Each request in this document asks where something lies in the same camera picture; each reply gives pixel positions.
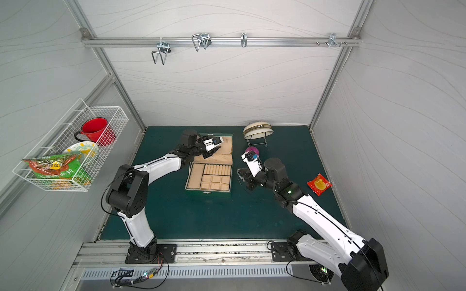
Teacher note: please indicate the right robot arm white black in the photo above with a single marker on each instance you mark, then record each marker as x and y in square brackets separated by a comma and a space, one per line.
[361, 264]

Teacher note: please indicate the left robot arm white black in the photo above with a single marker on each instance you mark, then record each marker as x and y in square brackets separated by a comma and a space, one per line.
[128, 195]

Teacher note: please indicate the white wire wall basket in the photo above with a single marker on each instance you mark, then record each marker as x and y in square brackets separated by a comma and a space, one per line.
[61, 136]

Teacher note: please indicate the red snack packet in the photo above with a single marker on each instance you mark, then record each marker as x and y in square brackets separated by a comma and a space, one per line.
[319, 185]

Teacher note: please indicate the purple ball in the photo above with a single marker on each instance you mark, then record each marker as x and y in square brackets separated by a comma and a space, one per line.
[252, 149]

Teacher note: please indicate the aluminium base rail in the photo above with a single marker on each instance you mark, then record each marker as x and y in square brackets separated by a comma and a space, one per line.
[112, 253]

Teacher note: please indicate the green snack bag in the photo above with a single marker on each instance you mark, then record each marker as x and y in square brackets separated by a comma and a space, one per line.
[65, 166]

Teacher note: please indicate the metal double hook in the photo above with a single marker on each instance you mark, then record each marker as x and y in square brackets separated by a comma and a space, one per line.
[201, 40]
[161, 53]

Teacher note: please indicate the small metal hook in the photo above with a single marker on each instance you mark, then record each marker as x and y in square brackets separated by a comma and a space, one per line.
[244, 40]

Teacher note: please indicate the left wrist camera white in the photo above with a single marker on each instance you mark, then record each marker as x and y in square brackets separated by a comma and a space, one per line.
[216, 141]

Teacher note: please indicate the green jewelry box beige lining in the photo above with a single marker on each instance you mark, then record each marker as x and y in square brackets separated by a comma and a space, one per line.
[212, 174]

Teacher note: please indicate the red mug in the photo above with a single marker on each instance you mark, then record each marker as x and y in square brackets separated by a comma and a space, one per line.
[97, 130]

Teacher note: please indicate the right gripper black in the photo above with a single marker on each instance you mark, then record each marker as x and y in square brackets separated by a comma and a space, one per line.
[246, 174]

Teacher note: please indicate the aluminium top rail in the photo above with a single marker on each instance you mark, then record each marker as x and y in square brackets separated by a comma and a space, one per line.
[217, 42]

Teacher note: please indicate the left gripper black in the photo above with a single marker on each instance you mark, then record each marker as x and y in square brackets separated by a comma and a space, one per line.
[210, 151]

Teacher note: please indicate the metal bracket hook right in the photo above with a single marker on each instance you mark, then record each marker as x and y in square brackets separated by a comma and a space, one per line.
[332, 42]

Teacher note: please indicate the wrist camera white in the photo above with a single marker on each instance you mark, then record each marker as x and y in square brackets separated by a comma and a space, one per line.
[253, 162]
[216, 141]

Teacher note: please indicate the metal double hook left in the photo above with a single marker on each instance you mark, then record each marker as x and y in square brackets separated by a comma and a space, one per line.
[161, 53]

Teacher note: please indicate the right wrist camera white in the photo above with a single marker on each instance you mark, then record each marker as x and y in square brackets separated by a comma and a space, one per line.
[253, 162]

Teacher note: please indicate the yellow patterned plate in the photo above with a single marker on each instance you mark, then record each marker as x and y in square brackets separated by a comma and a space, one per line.
[85, 150]

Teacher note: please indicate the metal double hook middle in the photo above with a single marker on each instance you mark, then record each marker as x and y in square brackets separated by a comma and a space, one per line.
[201, 40]

